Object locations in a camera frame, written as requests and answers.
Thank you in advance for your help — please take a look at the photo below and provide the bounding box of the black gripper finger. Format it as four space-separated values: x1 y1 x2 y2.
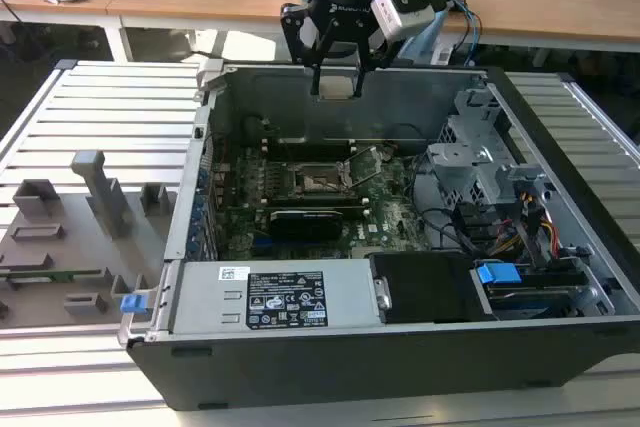
344 16 404 99
278 2 337 97

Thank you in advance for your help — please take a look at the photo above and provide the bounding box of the silver CPU chip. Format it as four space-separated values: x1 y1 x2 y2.
318 77 357 100

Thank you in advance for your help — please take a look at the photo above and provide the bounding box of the metal CPU socket cover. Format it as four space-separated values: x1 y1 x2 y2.
339 145 389 189

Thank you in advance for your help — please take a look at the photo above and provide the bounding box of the CPU socket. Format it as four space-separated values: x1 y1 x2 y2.
289 160 360 203

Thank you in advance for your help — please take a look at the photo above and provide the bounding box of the silver metal drive cage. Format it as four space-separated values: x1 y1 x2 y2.
427 86 549 208

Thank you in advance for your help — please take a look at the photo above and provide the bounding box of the green motherboard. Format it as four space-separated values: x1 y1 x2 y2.
209 139 436 261

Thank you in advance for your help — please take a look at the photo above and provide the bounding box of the black graphics card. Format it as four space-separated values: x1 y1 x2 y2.
269 209 345 244

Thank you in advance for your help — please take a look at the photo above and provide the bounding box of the black plastic fan shroud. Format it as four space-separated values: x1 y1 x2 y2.
369 250 489 326

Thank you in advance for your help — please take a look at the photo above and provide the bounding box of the hard disk in blue carrier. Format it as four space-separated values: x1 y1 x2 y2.
469 259 591 321

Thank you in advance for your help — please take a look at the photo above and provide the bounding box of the silver power supply unit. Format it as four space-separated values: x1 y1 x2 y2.
169 260 384 336

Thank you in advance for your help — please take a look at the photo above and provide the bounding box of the blue plastic case latch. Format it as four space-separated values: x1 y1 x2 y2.
121 293 152 317

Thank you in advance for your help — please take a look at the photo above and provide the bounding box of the green RAM stick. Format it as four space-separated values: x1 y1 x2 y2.
0 269 104 282

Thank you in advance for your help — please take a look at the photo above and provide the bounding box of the grey parts rack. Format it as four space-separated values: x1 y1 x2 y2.
0 149 174 331

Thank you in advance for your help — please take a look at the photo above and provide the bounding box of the black open PC case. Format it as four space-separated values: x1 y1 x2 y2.
117 59 640 411

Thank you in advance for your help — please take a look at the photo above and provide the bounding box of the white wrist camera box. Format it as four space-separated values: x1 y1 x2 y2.
372 0 436 41

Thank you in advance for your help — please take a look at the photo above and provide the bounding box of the blue cable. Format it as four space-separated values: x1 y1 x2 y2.
447 0 484 68

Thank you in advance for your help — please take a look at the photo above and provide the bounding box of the yellow red wire bundle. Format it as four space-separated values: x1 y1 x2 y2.
499 189 561 258

